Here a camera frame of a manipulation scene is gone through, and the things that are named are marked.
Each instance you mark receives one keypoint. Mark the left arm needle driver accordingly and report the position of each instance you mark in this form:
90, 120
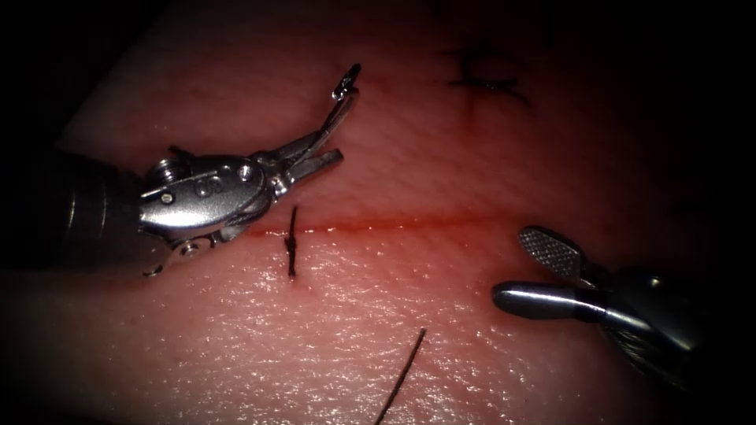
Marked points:
207, 192

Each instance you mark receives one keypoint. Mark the left arm needle driver jaw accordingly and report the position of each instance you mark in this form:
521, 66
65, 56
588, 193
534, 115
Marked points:
316, 165
304, 144

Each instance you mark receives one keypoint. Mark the right arm needle driver jaw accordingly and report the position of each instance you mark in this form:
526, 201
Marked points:
543, 301
552, 252

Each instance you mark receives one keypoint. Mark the right arm needle driver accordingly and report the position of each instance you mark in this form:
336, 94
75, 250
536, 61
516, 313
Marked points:
644, 319

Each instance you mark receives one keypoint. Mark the curved steel needle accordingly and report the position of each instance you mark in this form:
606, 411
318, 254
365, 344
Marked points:
347, 82

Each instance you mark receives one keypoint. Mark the dark left arm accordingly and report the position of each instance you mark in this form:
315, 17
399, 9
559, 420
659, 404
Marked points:
71, 206

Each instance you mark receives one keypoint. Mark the black stitching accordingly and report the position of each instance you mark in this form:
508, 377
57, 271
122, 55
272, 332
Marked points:
487, 79
291, 242

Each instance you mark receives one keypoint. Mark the tissue pad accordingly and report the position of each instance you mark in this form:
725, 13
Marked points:
413, 177

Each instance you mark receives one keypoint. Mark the black thread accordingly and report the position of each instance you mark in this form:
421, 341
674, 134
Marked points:
404, 372

